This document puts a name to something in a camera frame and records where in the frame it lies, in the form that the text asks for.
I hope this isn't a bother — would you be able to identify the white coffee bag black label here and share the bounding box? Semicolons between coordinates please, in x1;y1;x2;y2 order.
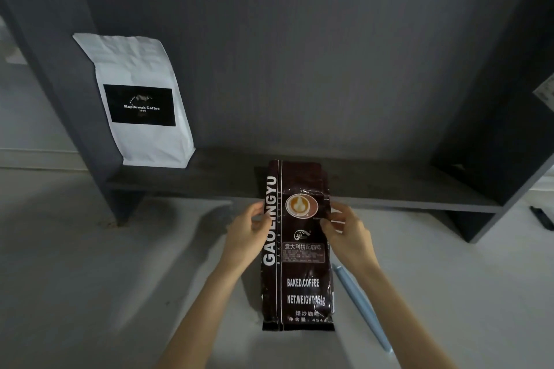
72;33;196;167

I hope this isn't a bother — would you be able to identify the light blue sealing clip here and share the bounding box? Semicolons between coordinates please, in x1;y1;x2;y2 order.
331;264;394;355

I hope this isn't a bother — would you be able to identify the person's left hand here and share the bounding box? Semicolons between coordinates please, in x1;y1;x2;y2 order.
222;201;272;272

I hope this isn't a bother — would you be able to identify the person's right forearm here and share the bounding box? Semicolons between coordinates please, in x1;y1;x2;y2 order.
347;259;460;369

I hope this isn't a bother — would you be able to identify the person's left forearm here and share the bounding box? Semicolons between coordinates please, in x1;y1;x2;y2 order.
157;264;252;369

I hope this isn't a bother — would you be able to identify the dark grey shelf unit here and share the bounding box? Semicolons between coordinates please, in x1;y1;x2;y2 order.
0;0;554;244

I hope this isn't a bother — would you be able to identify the white paper label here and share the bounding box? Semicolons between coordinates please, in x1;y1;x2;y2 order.
532;74;554;112

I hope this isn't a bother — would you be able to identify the black object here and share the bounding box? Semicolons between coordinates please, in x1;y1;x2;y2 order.
530;206;554;230

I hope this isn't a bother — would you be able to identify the dark brown coffee bag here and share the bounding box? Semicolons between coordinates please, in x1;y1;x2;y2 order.
261;160;336;332

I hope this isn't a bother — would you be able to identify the person's right hand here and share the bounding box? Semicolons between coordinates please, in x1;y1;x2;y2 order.
319;202;380;273

